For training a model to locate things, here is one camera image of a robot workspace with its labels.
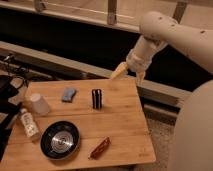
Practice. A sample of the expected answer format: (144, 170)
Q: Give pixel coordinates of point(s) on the small white labelled bottle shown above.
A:
(31, 129)

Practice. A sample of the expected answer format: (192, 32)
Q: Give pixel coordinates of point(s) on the black bowl with metal centre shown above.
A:
(59, 140)

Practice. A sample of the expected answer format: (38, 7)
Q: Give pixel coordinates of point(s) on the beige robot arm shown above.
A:
(192, 143)

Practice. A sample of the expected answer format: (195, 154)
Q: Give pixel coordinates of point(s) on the metal rail with brackets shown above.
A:
(119, 14)

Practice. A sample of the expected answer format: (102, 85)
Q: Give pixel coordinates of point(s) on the wooden board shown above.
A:
(121, 119)

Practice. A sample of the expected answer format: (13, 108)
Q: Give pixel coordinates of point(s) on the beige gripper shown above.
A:
(139, 58)

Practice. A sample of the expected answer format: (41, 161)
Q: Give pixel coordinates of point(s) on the black bag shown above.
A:
(7, 90)

